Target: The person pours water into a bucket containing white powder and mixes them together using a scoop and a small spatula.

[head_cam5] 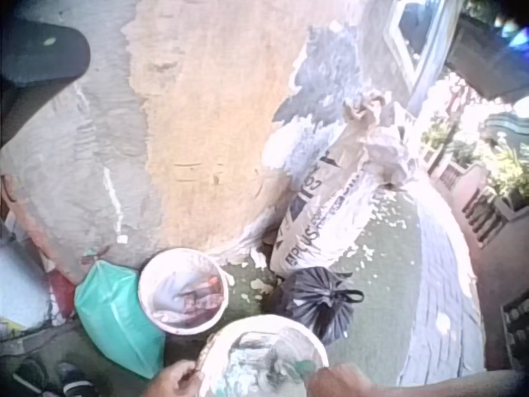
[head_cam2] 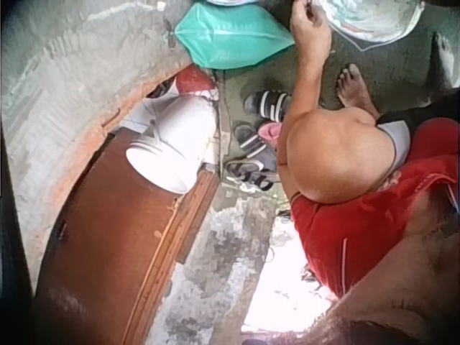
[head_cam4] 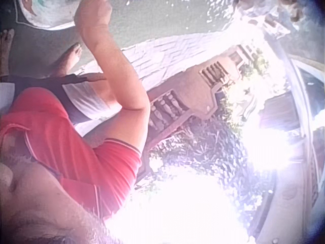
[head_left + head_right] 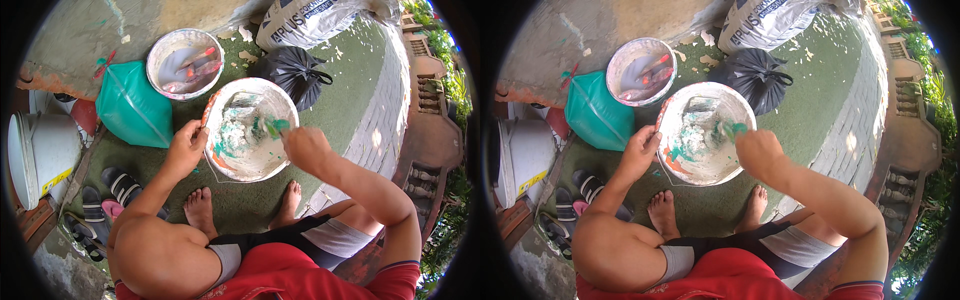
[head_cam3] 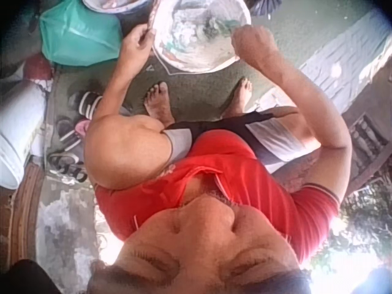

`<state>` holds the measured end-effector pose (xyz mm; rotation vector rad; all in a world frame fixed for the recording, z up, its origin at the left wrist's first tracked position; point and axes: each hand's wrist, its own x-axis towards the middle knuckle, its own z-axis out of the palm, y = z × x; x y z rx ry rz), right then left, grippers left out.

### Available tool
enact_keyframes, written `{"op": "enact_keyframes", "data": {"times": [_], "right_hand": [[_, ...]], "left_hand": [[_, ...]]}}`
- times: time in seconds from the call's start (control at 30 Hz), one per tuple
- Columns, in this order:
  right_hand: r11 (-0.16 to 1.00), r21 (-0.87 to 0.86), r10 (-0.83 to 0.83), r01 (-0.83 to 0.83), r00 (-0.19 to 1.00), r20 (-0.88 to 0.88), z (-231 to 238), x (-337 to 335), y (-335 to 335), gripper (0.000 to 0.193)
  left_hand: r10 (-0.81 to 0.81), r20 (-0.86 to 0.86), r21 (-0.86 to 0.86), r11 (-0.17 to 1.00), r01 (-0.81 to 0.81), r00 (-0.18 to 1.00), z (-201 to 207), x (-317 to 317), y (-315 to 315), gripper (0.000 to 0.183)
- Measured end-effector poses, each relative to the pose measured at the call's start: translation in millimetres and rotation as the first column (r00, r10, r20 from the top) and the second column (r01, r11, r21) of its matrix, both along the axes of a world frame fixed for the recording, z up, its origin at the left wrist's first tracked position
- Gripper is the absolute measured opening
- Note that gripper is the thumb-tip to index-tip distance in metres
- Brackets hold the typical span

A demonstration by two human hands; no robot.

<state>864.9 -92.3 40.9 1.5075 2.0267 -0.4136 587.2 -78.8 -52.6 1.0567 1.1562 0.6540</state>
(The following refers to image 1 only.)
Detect white sack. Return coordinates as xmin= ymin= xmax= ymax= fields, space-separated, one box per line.
xmin=0 ymin=242 xmax=53 ymax=330

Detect large white mixing bucket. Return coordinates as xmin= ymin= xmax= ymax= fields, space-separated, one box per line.
xmin=199 ymin=313 xmax=331 ymax=397

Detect person's left hand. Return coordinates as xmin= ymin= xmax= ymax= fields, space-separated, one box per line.
xmin=144 ymin=359 xmax=204 ymax=397

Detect orange handled tool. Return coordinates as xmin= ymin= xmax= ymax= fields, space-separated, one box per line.
xmin=193 ymin=275 xmax=221 ymax=301

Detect brown paper cement sack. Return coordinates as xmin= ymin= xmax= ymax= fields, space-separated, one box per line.
xmin=269 ymin=88 xmax=419 ymax=279

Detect red container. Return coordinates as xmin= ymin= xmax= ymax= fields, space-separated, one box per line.
xmin=45 ymin=268 xmax=78 ymax=320

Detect dark crate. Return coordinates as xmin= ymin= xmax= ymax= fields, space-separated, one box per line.
xmin=498 ymin=289 xmax=529 ymax=375

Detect green garden plants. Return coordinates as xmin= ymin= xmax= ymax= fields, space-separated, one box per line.
xmin=421 ymin=111 xmax=529 ymax=210

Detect green handled trowel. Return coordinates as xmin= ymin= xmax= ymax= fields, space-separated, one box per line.
xmin=288 ymin=357 xmax=320 ymax=380

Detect black plastic bag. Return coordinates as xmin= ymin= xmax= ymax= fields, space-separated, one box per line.
xmin=274 ymin=266 xmax=365 ymax=347

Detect small white bucket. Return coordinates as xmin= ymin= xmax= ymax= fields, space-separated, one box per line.
xmin=137 ymin=247 xmax=230 ymax=334

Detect dark cap brim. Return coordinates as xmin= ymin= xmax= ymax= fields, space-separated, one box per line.
xmin=0 ymin=19 xmax=92 ymax=141

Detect person's right hand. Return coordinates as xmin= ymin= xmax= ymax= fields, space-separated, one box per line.
xmin=308 ymin=363 xmax=373 ymax=397

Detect brown balustrade fence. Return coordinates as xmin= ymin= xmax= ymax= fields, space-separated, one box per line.
xmin=428 ymin=160 xmax=520 ymax=249

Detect dark awning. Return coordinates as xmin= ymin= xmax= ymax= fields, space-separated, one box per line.
xmin=445 ymin=10 xmax=529 ymax=101

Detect green plastic bag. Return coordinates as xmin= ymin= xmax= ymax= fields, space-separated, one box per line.
xmin=74 ymin=246 xmax=167 ymax=380

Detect white window frame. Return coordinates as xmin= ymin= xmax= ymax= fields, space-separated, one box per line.
xmin=383 ymin=0 xmax=460 ymax=97

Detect dark shoe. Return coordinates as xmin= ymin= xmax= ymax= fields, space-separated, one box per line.
xmin=55 ymin=361 xmax=99 ymax=397
xmin=11 ymin=358 xmax=49 ymax=395

